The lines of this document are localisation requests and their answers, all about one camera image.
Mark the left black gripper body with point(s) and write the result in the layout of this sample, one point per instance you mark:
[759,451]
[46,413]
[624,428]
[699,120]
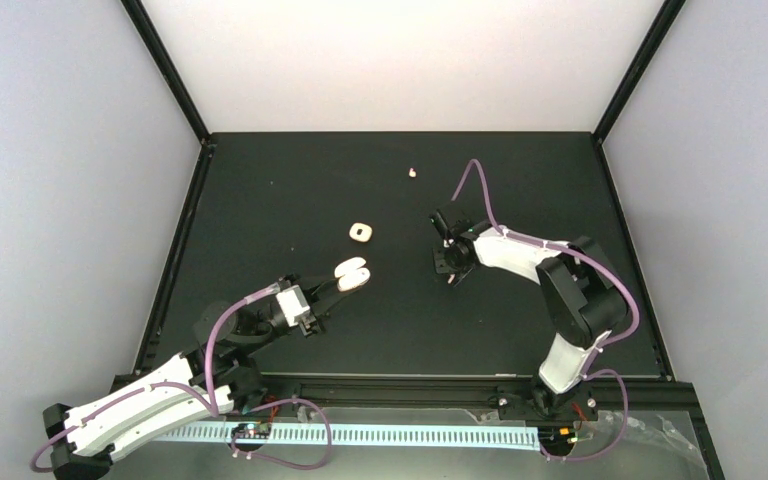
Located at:
[310,325]

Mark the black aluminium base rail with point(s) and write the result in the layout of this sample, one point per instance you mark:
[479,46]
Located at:
[511,396]

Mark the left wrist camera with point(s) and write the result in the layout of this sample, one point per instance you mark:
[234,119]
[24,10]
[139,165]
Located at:
[293,305]

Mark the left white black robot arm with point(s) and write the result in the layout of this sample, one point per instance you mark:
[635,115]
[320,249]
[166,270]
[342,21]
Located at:
[217,378]

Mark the frame post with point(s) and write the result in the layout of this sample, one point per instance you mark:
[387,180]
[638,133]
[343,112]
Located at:
[655,35]
[153,42]

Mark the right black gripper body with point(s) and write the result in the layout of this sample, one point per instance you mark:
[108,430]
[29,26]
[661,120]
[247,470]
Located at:
[447,265]

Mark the white slotted cable duct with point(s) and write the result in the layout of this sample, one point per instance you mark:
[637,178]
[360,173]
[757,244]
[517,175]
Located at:
[444,436]

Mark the right frame post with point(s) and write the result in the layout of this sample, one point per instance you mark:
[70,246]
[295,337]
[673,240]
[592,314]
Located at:
[655,35]

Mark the small circuit board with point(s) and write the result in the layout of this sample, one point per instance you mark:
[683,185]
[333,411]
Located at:
[251,431]

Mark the left frame post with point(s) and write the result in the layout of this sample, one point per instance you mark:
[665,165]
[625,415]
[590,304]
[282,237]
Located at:
[153,42]

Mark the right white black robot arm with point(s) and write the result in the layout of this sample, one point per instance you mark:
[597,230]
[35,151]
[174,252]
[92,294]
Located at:
[584,298]

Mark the cream earbud charging case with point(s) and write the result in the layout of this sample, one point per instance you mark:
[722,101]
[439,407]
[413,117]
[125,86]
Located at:
[351,274]

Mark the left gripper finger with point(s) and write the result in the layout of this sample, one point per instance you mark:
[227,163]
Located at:
[324,286]
[329,299]

